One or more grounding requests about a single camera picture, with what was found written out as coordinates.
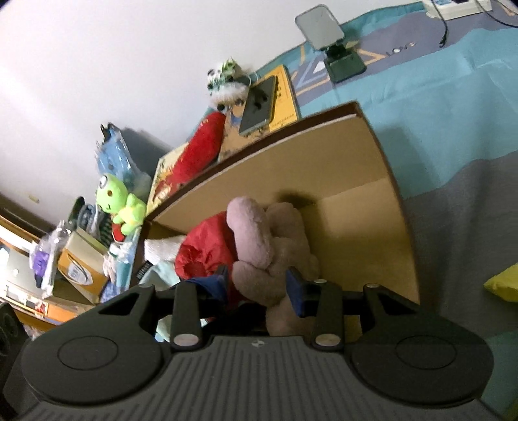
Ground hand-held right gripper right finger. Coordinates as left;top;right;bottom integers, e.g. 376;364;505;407
284;268;423;349

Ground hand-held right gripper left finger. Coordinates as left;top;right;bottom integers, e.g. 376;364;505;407
97;265;231;352

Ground red drawstring cloth bag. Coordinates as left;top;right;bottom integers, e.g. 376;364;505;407
174;211;243;308

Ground mauve pink plush toy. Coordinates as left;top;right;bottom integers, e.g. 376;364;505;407
226;196;322;336

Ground white fluffy towel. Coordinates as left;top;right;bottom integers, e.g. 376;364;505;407
143;237;187;262

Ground brown cardboard box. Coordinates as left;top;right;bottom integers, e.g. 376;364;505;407
141;101;422;345

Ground yellow-green towel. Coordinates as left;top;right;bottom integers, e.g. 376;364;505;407
483;263;518;302

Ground cartoon picture book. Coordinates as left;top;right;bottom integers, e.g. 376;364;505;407
146;142;191;217

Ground green frog plush toy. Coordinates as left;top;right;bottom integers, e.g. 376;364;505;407
96;174;147;236

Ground tan tissue box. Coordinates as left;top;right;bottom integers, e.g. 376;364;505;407
57;229;110;304

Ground red plush toy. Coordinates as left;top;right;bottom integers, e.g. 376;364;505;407
170;112;227;189

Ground striped knit cloth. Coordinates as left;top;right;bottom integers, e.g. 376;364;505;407
75;196;112;244

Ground blue plastic package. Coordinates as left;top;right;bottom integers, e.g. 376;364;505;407
96;123;152;195

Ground clear plastic bag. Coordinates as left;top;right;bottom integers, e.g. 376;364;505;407
28;221;77;292

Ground dark smartphone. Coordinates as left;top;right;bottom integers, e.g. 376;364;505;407
239;75;278;136

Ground white fluffy plush toy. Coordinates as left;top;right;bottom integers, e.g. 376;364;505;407
208;79;252;112

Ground yellow book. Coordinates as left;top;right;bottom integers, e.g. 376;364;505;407
219;65;301;163

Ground panda bamboo plush toy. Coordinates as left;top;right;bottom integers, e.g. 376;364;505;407
206;58;252;87

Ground dark green phone stand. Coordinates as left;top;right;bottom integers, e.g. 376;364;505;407
295;4;367;84

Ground white power strip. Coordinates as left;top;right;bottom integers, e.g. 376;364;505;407
421;0;493;20

